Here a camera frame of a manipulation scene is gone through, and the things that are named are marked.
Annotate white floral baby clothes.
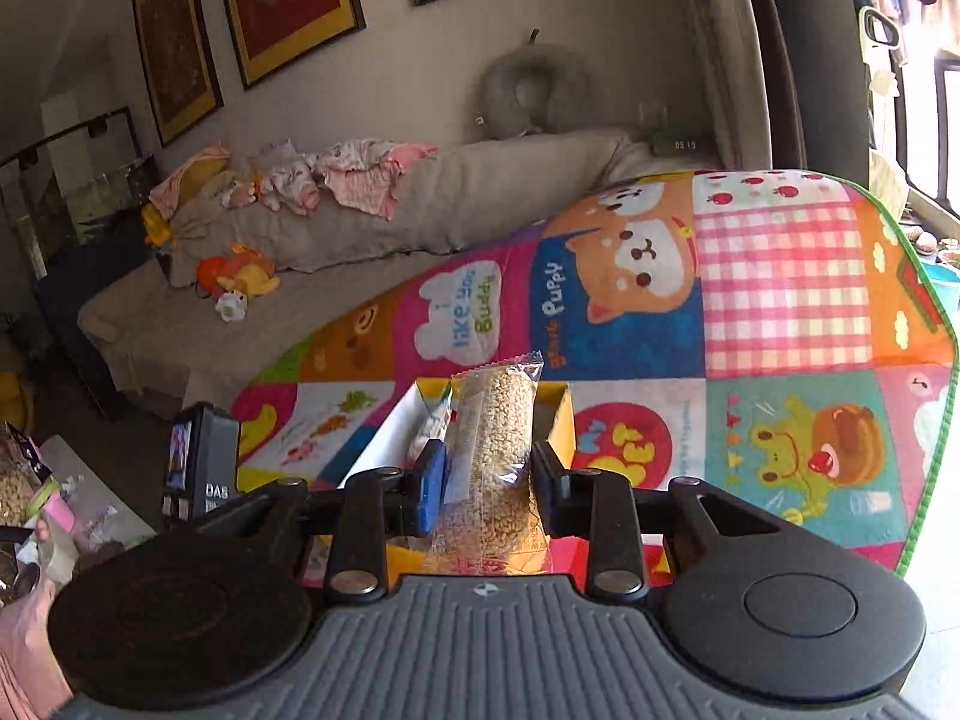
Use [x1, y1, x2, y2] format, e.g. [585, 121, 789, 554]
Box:
[221, 142, 323, 212]

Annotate grey neck pillow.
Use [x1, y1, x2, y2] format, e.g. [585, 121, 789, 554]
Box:
[480, 28, 593, 140]

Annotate grey curtain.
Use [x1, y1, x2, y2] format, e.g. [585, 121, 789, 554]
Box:
[675, 0, 871, 188]

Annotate white packet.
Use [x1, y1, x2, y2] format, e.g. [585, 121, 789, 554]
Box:
[409, 390, 455, 466]

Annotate pink and yellow cloth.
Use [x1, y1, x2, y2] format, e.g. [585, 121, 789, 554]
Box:
[148, 142, 233, 222]

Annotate colourful printed play mat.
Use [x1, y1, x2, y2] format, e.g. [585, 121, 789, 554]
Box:
[231, 169, 960, 578]

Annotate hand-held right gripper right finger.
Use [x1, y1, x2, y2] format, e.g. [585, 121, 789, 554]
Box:
[531, 442, 811, 602]

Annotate blue basin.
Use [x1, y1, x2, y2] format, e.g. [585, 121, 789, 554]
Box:
[919, 261, 960, 312]

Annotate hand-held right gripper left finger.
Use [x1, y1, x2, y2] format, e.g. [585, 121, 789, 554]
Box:
[206, 441, 449, 605]

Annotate clear bag of nuts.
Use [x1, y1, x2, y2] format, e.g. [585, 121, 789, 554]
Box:
[0, 420, 53, 526]

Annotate orange plush toy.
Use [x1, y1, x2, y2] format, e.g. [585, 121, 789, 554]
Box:
[196, 242, 281, 301]

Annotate glass tank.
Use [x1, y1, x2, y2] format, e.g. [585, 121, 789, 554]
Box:
[0, 106, 162, 278]

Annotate window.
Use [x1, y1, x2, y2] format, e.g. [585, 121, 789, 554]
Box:
[900, 52, 960, 218]

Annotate pink crumpled clothes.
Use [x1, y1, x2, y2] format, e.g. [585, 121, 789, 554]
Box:
[311, 139, 440, 220]

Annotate yellow cardboard box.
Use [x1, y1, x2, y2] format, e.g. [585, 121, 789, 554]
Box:
[304, 379, 577, 578]

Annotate clear grain packet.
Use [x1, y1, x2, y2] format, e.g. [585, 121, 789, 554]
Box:
[450, 351, 552, 578]

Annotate grey fabric sofa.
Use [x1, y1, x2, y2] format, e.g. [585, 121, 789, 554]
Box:
[79, 127, 721, 421]

